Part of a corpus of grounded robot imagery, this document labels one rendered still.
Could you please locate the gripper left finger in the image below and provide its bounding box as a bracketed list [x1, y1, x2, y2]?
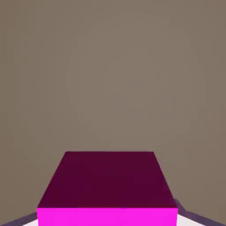
[1, 211, 38, 226]

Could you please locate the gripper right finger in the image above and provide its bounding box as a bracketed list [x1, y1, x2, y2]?
[173, 198, 226, 226]

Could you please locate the small magenta cube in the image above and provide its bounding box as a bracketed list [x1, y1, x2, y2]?
[36, 151, 178, 226]

